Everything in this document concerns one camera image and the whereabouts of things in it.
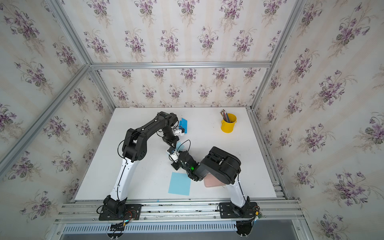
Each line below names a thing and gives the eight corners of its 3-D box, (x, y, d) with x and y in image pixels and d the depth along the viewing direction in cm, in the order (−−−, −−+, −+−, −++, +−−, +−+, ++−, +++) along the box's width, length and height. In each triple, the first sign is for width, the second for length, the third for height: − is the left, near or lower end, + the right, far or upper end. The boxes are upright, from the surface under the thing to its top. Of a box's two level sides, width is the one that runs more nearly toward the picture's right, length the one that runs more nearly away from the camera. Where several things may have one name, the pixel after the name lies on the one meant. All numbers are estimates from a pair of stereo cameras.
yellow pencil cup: (221, 133, 107) (223, 123, 98) (219, 122, 113) (222, 113, 105) (234, 133, 107) (237, 123, 98) (232, 122, 113) (235, 113, 105)
